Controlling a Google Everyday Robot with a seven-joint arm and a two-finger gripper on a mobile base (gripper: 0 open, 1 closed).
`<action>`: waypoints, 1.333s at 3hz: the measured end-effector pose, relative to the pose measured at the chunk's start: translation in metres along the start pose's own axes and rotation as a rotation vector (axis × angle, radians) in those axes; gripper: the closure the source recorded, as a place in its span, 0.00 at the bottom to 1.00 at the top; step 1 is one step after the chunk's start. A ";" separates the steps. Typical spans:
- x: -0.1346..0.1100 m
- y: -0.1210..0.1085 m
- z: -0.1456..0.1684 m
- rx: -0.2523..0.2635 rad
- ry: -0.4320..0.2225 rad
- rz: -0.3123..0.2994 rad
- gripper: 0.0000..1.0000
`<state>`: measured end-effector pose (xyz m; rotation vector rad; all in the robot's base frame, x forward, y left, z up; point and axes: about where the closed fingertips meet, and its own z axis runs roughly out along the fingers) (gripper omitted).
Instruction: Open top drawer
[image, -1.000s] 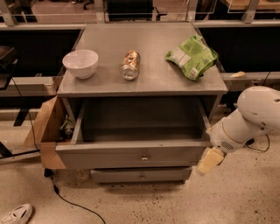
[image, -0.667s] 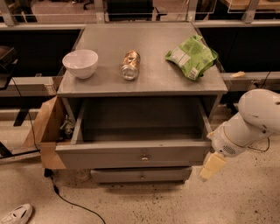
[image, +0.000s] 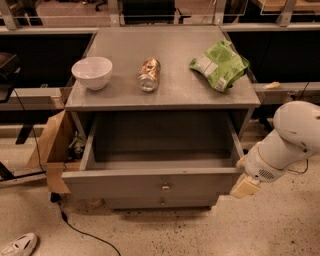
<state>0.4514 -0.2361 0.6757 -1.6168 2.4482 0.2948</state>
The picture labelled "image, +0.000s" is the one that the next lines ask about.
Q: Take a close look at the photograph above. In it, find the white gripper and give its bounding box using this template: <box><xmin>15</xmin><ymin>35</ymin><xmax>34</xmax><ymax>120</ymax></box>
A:
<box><xmin>230</xmin><ymin>143</ymin><xmax>285</xmax><ymax>199</ymax></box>

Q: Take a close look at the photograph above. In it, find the grey top drawer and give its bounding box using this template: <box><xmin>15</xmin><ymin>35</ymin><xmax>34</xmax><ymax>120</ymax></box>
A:
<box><xmin>63</xmin><ymin>111</ymin><xmax>242</xmax><ymax>204</ymax></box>

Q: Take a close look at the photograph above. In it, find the grey drawer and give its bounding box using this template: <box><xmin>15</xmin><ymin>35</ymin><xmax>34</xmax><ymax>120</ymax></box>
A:
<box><xmin>105</xmin><ymin>197</ymin><xmax>218</xmax><ymax>209</ymax></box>
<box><xmin>63</xmin><ymin>111</ymin><xmax>242</xmax><ymax>204</ymax></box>

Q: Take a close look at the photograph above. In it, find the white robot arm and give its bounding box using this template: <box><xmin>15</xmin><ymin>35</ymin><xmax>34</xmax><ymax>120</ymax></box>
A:
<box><xmin>230</xmin><ymin>101</ymin><xmax>320</xmax><ymax>198</ymax></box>

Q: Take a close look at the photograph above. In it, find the grey three-drawer cabinet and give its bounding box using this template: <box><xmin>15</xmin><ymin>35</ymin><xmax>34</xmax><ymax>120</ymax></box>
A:
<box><xmin>64</xmin><ymin>25</ymin><xmax>261</xmax><ymax>211</ymax></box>

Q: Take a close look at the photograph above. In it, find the grey bottom drawer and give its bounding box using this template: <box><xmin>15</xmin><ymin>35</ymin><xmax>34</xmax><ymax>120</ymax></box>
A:
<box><xmin>105</xmin><ymin>197</ymin><xmax>218</xmax><ymax>209</ymax></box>

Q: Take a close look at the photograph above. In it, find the yellow foam scrap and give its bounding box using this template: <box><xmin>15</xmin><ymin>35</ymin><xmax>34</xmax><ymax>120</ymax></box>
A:
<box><xmin>263</xmin><ymin>81</ymin><xmax>280</xmax><ymax>90</ymax></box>

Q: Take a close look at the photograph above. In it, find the green snack bag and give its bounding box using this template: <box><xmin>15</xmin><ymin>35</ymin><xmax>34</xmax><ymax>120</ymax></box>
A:
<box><xmin>189</xmin><ymin>40</ymin><xmax>249</xmax><ymax>93</ymax></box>

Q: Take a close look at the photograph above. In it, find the golden aluminium can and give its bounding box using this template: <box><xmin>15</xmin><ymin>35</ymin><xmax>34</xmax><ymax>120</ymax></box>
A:
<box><xmin>138</xmin><ymin>58</ymin><xmax>161</xmax><ymax>92</ymax></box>

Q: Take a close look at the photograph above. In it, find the white ceramic bowl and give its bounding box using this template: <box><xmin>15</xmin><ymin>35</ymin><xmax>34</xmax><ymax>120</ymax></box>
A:
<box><xmin>71</xmin><ymin>57</ymin><xmax>113</xmax><ymax>90</ymax></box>

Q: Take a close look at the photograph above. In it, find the brown cardboard box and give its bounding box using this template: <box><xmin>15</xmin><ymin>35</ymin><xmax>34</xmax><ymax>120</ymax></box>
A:
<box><xmin>27</xmin><ymin>110</ymin><xmax>80</xmax><ymax>194</ymax></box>

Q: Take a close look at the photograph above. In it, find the white sneaker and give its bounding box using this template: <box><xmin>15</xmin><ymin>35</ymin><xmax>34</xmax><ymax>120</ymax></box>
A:
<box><xmin>0</xmin><ymin>233</ymin><xmax>38</xmax><ymax>256</ymax></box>

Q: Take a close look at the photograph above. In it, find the black floor cable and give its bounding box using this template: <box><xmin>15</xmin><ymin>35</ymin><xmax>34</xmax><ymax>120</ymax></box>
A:
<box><xmin>49</xmin><ymin>192</ymin><xmax>122</xmax><ymax>256</ymax></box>

